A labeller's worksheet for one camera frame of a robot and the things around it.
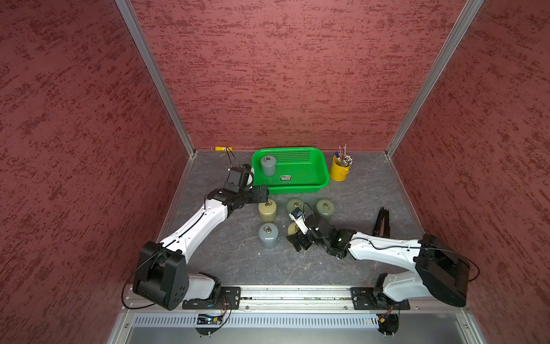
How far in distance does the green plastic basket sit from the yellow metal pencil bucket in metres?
0.04

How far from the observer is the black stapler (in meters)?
0.91

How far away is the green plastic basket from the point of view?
41.7 inches
